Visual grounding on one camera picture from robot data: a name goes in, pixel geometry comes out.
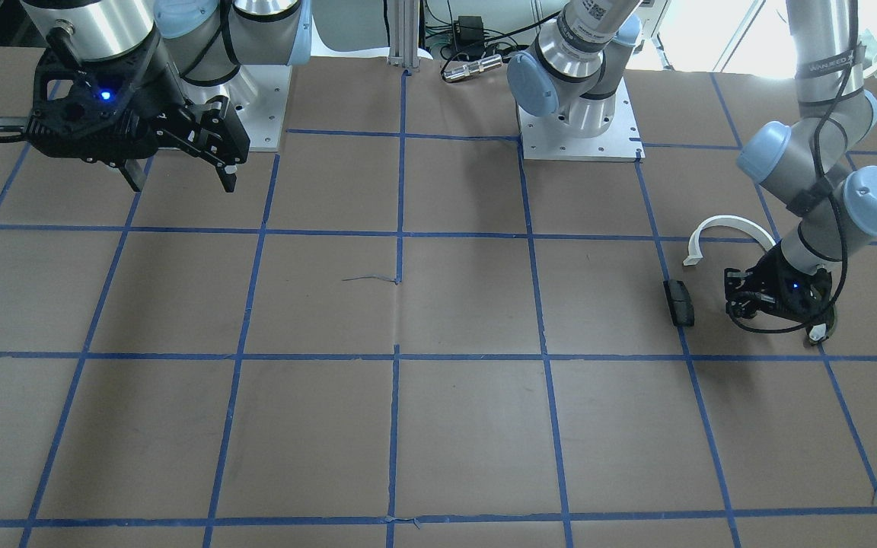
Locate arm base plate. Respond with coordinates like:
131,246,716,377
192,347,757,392
516,80,646,162
182,65,293,152

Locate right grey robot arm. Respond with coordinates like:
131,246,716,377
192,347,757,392
20,1,313,192

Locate aluminium frame post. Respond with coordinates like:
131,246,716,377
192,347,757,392
383,0,421,73

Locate small black rectangular pad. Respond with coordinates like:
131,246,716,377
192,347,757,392
662,279,696,327

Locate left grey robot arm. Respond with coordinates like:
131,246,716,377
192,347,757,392
507,1,877,330

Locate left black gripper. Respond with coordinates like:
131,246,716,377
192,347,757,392
724,247,835,325

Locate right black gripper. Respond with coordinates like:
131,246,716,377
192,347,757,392
27,30,250,193

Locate black power adapter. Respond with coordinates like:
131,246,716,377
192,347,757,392
452,15,485,51

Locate green curved part with bracket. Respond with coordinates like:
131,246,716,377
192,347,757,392
805,305,837,346

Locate white curved plastic part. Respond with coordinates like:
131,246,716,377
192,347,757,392
682,215,778,267

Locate silver cylindrical connector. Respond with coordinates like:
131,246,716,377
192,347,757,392
441,53,504,84

